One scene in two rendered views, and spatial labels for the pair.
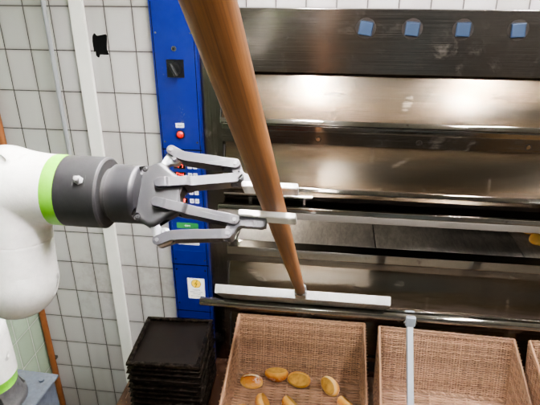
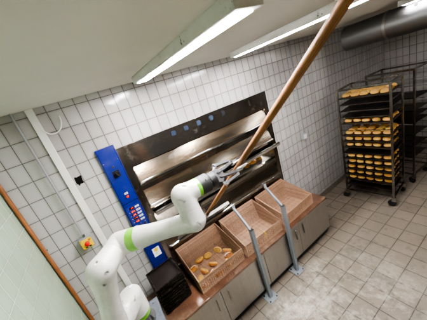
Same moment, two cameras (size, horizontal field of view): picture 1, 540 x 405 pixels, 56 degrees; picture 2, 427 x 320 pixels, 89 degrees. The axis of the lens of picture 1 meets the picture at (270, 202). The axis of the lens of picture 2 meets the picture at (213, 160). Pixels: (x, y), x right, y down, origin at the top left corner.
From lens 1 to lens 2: 76 cm
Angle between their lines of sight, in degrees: 33
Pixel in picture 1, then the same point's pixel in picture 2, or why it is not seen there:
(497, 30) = (206, 119)
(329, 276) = not seen: hidden behind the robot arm
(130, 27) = (90, 167)
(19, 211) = (196, 195)
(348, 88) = (175, 152)
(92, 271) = not seen: hidden behind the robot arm
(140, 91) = (103, 189)
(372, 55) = (178, 140)
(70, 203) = (207, 186)
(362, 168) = (190, 174)
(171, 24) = (108, 159)
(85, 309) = not seen: hidden behind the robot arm
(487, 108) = (213, 140)
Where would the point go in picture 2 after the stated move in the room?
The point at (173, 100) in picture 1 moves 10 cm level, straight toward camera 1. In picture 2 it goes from (120, 185) to (125, 186)
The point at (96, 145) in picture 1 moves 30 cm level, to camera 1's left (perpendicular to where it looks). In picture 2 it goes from (92, 221) to (54, 242)
